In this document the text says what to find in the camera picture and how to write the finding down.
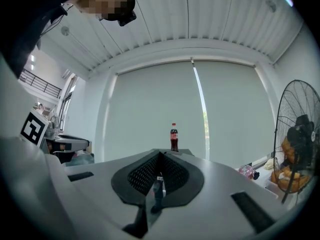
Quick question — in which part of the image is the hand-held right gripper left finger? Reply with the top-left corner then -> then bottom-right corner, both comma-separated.
64,150 -> 161,236

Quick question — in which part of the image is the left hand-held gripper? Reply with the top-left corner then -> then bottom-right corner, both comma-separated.
19,108 -> 50,147

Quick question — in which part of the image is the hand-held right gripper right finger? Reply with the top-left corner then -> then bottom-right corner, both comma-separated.
146,150 -> 289,240

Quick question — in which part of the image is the cola bottle with red label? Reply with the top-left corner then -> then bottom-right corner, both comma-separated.
170,122 -> 180,153

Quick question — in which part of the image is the grey desk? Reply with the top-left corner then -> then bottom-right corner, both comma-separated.
52,133 -> 91,153

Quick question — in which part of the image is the black metal railing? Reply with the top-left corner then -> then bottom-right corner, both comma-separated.
18,68 -> 63,100

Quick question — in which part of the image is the pink patterned bag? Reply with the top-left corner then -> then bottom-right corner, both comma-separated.
237,164 -> 261,181

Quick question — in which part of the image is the white roller blind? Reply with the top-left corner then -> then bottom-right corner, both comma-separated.
102,60 -> 209,163
194,59 -> 276,170

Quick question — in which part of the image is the cream cloth bundle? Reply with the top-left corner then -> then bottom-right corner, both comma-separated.
263,158 -> 276,170

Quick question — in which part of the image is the white storage box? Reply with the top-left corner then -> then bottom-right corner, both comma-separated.
264,169 -> 285,197

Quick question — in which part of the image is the orange plush toy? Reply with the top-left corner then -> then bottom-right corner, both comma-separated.
270,135 -> 310,193

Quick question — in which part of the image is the person's black top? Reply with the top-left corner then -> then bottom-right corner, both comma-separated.
0,0 -> 87,79

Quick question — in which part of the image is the black floor fan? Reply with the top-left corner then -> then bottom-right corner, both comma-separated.
272,79 -> 320,205

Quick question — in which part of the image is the black head-worn camera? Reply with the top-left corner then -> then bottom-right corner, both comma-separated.
101,0 -> 138,27

